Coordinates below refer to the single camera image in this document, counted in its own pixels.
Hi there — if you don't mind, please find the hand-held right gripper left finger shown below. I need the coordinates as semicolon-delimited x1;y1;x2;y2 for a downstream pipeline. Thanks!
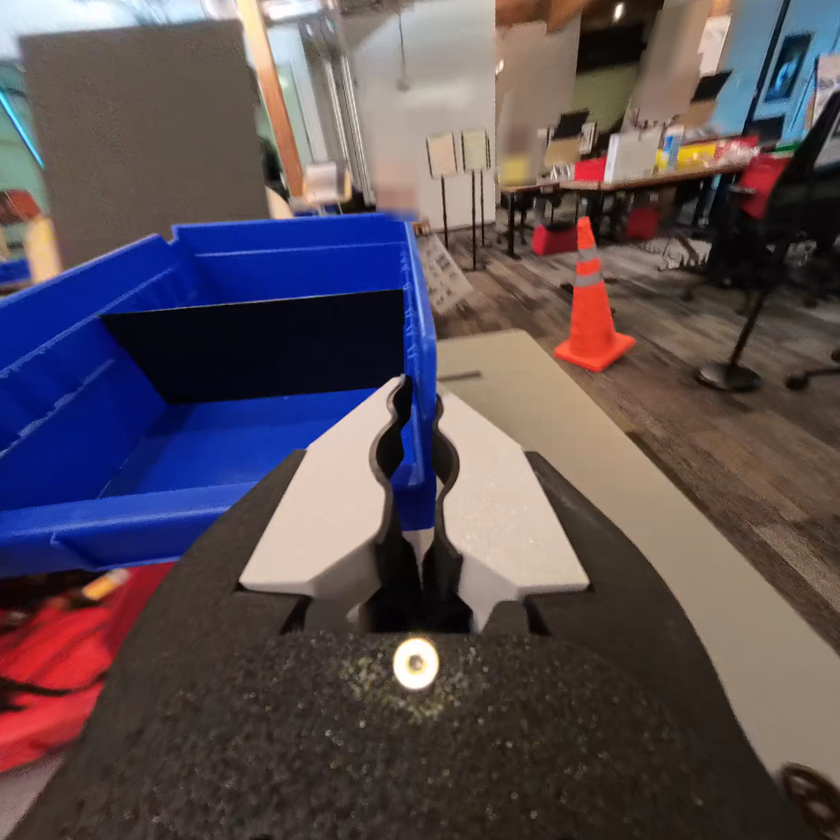
239;375;422;629

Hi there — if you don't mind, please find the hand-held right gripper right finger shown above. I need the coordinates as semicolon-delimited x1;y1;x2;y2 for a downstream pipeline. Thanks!
424;386;592;633

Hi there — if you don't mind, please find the blue plastic bin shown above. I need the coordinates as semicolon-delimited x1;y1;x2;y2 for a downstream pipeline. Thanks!
0;212;439;580

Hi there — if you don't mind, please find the black bin divider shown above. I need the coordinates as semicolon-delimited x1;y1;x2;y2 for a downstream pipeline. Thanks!
101;289;408;406

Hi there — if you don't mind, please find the orange traffic cone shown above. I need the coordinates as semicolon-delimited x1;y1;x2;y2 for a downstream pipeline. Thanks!
554;217;637;374

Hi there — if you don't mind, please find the printed paper sheet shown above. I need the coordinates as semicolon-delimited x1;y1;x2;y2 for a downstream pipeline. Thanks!
418;234;475;316

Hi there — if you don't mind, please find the black stand round base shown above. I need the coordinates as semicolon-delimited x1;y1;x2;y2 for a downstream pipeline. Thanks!
694;243;788;393

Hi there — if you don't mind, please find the wooden work table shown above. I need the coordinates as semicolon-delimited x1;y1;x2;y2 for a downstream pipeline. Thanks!
499;184;578;260
561;164;749;244

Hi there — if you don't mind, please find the light panel on stand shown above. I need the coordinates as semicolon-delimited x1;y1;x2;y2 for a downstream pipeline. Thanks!
461;129;493;271
425;133;459;252

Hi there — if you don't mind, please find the white cardboard box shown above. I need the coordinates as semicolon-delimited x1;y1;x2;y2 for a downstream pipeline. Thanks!
602;129;664;185

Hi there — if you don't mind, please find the red chair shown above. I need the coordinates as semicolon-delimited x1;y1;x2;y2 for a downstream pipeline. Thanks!
740;154;793;222

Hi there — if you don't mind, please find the black office chair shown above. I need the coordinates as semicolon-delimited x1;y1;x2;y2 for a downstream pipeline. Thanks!
682;98;840;309

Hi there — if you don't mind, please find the grey partition panel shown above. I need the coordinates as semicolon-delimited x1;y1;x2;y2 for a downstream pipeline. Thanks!
18;18;271;271

